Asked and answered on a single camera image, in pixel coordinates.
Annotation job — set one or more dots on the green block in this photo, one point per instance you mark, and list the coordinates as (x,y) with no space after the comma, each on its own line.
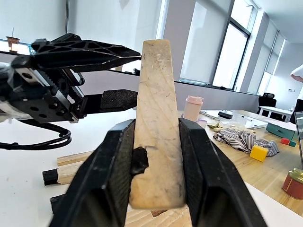
(293,143)

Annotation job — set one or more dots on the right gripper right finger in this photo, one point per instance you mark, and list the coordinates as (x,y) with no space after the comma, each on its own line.
(208,179)

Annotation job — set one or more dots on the teal box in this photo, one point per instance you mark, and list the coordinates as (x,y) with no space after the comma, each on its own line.
(280,131)

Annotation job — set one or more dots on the wooden bar with black cap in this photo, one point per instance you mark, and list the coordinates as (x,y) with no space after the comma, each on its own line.
(64,173)

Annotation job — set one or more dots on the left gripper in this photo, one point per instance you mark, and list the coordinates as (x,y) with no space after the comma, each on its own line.
(45,104)

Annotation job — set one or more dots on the red block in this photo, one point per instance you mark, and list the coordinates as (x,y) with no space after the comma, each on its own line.
(285,141)

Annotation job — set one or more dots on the black office chair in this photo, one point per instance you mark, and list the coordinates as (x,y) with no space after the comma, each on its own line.
(267,101)

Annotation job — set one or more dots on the red tin with gold lid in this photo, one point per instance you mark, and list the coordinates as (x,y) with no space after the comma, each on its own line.
(293,185)

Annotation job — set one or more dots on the person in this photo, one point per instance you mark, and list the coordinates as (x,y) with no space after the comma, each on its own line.
(298,89)

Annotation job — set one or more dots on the pink cup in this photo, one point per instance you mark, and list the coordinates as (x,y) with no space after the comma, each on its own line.
(193,108)

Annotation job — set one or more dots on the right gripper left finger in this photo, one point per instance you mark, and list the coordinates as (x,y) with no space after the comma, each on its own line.
(104,179)

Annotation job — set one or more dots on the yellow block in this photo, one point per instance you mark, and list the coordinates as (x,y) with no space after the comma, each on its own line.
(258,153)

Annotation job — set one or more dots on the striped T-shirt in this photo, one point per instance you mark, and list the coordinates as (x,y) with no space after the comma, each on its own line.
(241,139)

